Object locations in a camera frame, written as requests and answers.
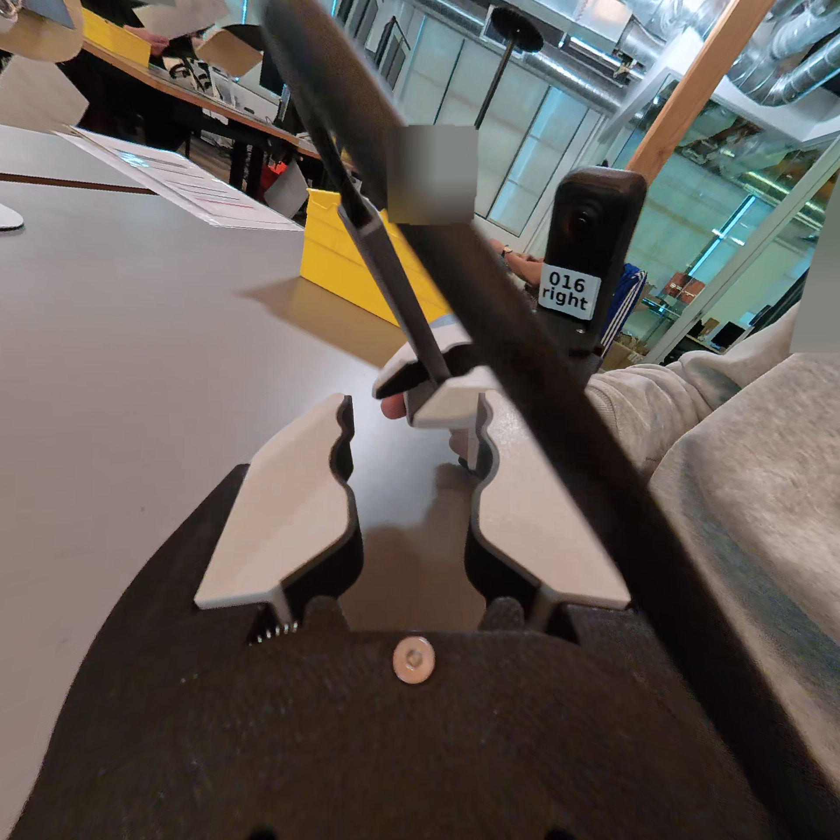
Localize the blue striped jacket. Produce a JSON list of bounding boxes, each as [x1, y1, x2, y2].
[[600, 262, 649, 355]]

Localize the yellow plastic bin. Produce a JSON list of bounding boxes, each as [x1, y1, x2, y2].
[[300, 187, 454, 327], [82, 8, 152, 67]]

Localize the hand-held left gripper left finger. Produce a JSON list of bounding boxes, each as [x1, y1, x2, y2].
[[194, 392, 364, 627]]

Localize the person's grey sweatshirt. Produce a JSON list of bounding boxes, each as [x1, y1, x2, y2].
[[646, 351, 840, 762]]

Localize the printed paper sheet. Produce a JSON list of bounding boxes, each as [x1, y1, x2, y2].
[[56, 128, 304, 231]]

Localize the black hub cable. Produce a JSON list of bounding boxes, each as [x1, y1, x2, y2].
[[261, 0, 840, 840]]

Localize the white hanging sheet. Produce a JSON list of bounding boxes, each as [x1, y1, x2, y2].
[[266, 163, 309, 219]]

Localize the cardboard box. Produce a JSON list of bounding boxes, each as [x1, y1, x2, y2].
[[197, 29, 263, 80]]

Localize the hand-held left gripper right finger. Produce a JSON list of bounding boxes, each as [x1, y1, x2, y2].
[[467, 390, 632, 631]]

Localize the silver pipe cluster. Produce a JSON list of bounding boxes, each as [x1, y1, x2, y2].
[[722, 0, 840, 106]]

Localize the wooden beam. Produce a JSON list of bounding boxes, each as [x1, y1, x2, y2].
[[626, 0, 778, 188]]

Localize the pale cardboard sheet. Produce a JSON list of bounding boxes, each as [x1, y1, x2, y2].
[[0, 59, 89, 132]]

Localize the person's right forearm grey sleeve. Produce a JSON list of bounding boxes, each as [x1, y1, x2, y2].
[[584, 308, 798, 480]]

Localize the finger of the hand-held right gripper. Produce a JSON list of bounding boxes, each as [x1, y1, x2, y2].
[[373, 314, 476, 400], [407, 365, 504, 430]]

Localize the black floor lamp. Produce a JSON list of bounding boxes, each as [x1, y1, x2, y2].
[[474, 5, 546, 130]]

